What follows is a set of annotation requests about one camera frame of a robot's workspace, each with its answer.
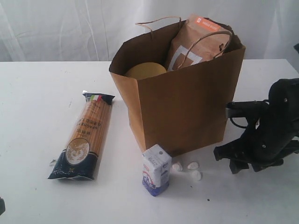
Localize brown paper shopping bag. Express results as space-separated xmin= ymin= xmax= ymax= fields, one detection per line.
xmin=109 ymin=21 xmax=246 ymax=157

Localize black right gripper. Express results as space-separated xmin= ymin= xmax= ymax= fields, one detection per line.
xmin=214 ymin=111 xmax=299 ymax=174

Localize brown kraft pouch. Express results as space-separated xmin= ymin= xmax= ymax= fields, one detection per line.
xmin=165 ymin=14 xmax=233 ymax=71

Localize spaghetti pack, blue ends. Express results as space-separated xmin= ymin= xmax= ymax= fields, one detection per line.
xmin=48 ymin=91 xmax=114 ymax=180

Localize small white blue milk carton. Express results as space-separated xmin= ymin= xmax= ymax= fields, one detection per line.
xmin=142 ymin=144 xmax=172 ymax=196

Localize white backdrop curtain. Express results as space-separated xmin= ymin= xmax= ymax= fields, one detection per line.
xmin=0 ymin=0 xmax=299 ymax=64

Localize white garlic clove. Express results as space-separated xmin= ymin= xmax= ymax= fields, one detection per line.
xmin=172 ymin=161 xmax=183 ymax=172
xmin=191 ymin=170 xmax=202 ymax=182
xmin=187 ymin=161 xmax=199 ymax=170

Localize torn clear plastic scrap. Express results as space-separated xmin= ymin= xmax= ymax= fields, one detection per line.
xmin=49 ymin=159 xmax=57 ymax=167

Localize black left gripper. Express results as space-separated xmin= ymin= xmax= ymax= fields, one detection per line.
xmin=0 ymin=197 xmax=6 ymax=214

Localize glass nut jar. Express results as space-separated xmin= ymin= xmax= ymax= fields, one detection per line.
xmin=125 ymin=62 xmax=166 ymax=80

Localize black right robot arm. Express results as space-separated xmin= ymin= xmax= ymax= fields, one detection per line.
xmin=214 ymin=78 xmax=299 ymax=174

